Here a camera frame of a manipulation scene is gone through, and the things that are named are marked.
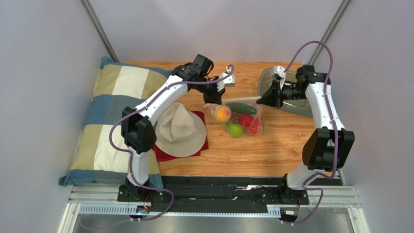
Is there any aluminium frame post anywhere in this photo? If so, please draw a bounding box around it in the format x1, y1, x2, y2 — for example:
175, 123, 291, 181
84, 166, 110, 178
308, 0, 353, 65
79, 0, 119, 62

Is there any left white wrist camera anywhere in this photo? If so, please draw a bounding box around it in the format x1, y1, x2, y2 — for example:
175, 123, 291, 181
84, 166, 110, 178
217, 65, 236, 92

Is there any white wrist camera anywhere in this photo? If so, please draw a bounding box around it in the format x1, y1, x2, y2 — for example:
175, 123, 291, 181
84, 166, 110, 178
217, 65, 236, 92
270, 66, 286, 89

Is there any plaid blue beige pillow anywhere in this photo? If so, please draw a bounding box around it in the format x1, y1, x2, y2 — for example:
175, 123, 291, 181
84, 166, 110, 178
59, 56, 171, 186

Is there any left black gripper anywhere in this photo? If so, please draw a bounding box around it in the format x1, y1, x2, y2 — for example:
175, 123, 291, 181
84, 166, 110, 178
193, 76, 225, 105

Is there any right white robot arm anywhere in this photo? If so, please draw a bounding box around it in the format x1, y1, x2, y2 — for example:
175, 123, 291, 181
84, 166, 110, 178
256, 65, 355, 204

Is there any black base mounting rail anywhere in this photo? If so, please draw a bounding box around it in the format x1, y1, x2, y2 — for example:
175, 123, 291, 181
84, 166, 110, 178
117, 175, 344, 215

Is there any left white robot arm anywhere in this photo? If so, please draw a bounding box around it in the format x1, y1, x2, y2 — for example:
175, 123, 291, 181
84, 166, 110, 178
118, 54, 234, 202

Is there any aluminium base frame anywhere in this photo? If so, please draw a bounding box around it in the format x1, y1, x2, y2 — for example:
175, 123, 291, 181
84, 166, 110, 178
58, 175, 369, 233

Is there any beige bucket hat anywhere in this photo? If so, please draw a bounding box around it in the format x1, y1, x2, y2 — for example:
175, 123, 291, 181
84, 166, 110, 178
155, 103, 207, 158

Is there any green cucumber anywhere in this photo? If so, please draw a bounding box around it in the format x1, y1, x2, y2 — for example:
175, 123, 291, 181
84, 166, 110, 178
226, 102, 257, 115

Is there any left aluminium frame post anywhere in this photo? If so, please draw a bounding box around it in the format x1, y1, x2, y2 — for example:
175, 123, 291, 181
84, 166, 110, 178
79, 0, 119, 62

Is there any grey transparent plastic container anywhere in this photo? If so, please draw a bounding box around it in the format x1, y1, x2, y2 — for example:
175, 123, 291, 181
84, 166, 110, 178
258, 67, 312, 117

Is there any green apple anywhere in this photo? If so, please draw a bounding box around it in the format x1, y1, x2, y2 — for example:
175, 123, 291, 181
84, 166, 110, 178
228, 122, 244, 137

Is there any purple grapes bunch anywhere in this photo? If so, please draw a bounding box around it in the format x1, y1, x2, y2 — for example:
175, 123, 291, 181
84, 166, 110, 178
230, 112, 243, 124

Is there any dark red cloth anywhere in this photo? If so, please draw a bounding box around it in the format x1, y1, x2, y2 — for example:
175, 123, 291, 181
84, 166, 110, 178
153, 111, 209, 162

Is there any red strawberry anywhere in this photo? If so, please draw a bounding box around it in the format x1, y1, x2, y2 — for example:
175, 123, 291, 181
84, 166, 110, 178
239, 114, 254, 128

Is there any orange fruit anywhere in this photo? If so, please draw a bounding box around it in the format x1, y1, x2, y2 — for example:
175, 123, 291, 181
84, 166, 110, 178
213, 105, 232, 123

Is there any right aluminium frame post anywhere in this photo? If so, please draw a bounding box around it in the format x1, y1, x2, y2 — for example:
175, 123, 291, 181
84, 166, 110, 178
308, 0, 353, 65

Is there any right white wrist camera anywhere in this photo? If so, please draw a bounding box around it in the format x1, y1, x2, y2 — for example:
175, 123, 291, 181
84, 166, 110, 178
270, 66, 286, 89

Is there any red apple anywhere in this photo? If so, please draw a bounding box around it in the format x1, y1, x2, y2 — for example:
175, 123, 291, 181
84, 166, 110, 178
246, 119, 261, 135

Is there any clear polka dot zip bag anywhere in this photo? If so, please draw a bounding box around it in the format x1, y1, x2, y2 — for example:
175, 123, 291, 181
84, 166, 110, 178
204, 97, 263, 137

